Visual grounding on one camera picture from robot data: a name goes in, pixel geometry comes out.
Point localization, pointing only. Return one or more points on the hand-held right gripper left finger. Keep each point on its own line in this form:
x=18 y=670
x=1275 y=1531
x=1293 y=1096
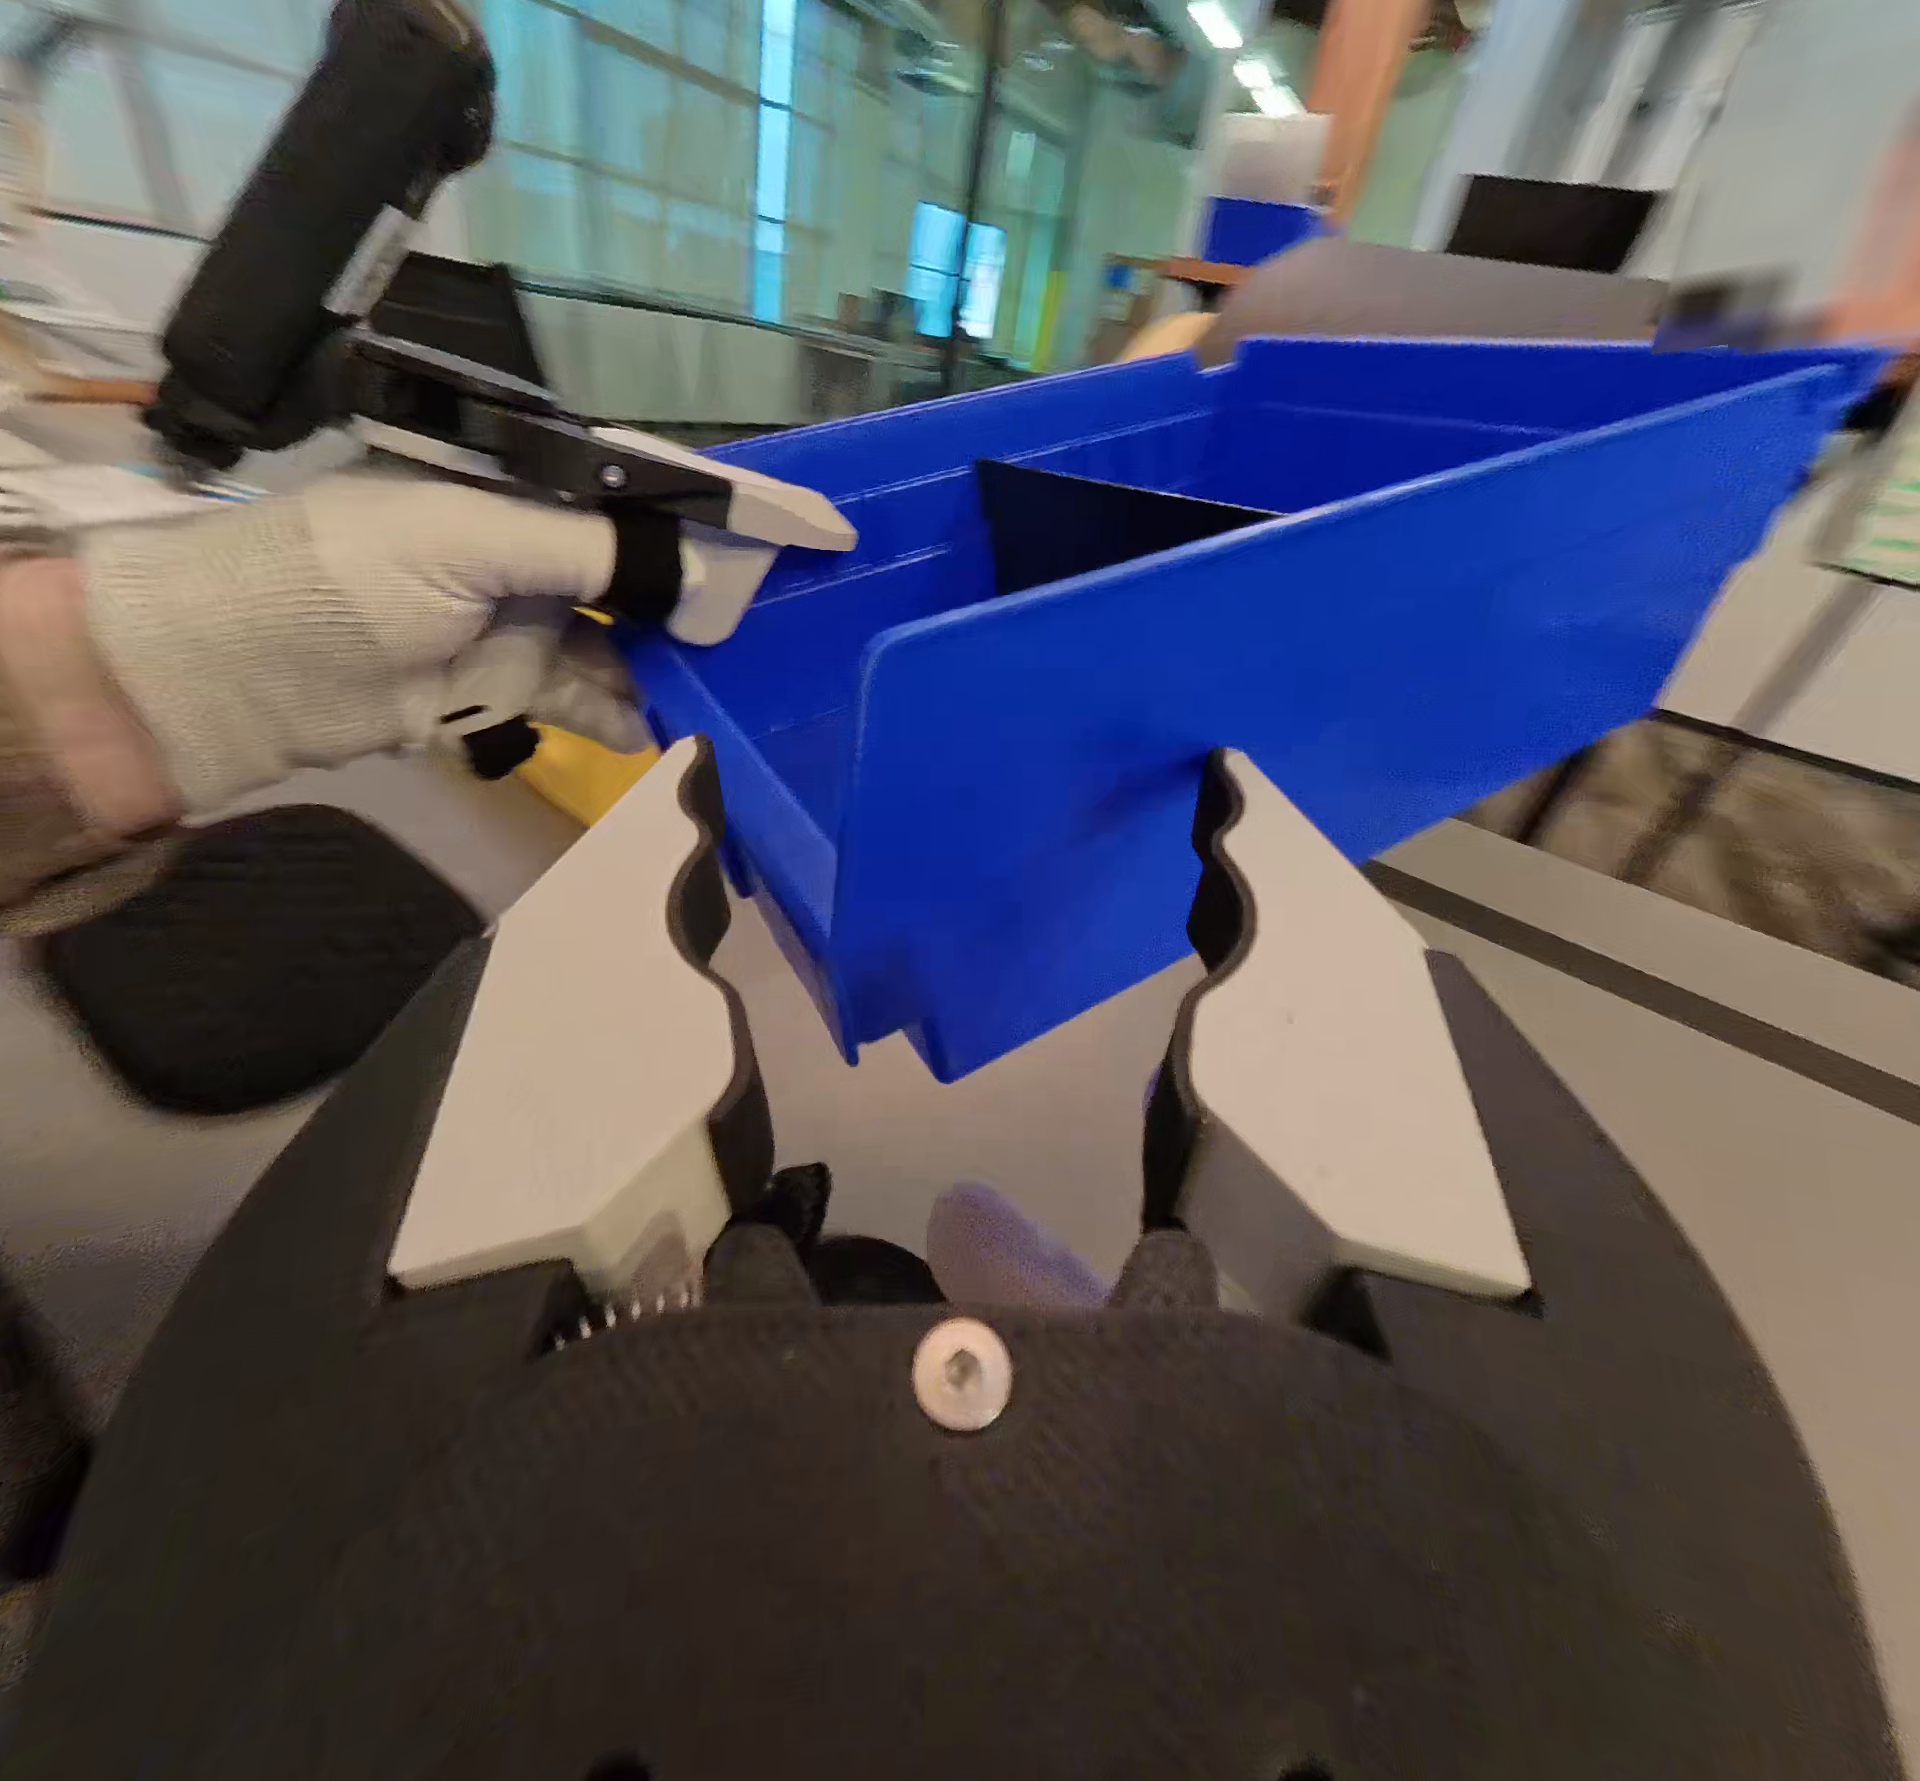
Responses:
x=571 y=1060

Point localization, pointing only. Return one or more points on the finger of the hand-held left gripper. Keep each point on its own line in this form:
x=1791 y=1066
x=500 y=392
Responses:
x=728 y=589
x=780 y=510

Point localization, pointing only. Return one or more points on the black vertical pole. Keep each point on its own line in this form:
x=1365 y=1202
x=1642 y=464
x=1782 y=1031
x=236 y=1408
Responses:
x=998 y=86

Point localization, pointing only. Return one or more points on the black textured pad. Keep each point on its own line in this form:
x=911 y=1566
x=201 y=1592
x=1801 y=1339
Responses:
x=255 y=970

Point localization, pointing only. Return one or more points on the wooden column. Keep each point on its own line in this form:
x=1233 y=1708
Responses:
x=1388 y=41

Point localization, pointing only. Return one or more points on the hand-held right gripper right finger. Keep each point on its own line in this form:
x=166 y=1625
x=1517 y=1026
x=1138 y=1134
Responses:
x=1350 y=1076

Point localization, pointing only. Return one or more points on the whiteboard with green writing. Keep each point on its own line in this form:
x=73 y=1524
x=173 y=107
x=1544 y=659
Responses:
x=1876 y=505

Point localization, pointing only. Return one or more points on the stack of white trays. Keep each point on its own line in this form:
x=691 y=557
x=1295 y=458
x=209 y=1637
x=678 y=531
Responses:
x=1275 y=154

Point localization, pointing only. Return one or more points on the yellow plastic bin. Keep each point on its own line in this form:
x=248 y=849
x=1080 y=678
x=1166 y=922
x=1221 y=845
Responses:
x=594 y=767

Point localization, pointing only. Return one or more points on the black bin divider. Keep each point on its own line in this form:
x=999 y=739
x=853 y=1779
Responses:
x=1095 y=521

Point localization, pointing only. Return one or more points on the black monitor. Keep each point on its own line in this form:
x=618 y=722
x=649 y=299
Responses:
x=1554 y=221

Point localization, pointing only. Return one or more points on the stacked blue bins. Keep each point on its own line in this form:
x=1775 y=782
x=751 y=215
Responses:
x=1260 y=228

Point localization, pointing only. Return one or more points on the blue plastic bin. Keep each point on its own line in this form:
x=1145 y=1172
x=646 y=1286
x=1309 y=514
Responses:
x=1124 y=791

